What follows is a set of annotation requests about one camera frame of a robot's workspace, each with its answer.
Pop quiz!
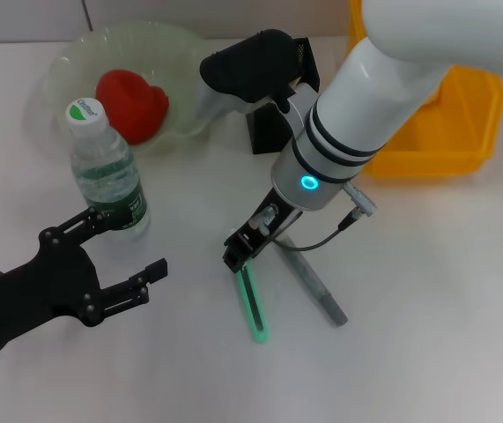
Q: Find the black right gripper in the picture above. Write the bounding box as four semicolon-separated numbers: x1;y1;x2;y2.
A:
223;188;304;273

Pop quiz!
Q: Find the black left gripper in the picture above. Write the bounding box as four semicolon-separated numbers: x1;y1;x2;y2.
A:
0;206;169;358

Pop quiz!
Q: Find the green utility knife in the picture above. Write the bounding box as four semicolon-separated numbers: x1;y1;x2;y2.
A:
232;259;272;344

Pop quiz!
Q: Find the clear green-label water bottle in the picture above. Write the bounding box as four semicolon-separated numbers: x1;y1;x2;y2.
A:
64;97;152;241

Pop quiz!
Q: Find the red-orange toy fruit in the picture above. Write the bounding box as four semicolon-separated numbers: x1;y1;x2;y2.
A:
95;69;171;145

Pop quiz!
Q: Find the grey marker pen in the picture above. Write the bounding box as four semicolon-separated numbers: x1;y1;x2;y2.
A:
272;235;349;328

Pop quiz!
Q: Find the black mesh pen holder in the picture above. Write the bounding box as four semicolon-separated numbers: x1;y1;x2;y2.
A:
245;37;322;155

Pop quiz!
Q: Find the green glass fruit plate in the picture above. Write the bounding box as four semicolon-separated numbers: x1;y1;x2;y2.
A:
41;19;217;155

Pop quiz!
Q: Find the yellow plastic bin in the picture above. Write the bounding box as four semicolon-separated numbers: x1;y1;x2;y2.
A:
348;0;503;179

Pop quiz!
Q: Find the right wrist cable with connector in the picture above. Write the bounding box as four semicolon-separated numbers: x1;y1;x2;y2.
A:
250;182;378;252

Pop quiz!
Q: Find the right wrist camera housing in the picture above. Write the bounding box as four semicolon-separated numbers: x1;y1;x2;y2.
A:
196;28;305;121

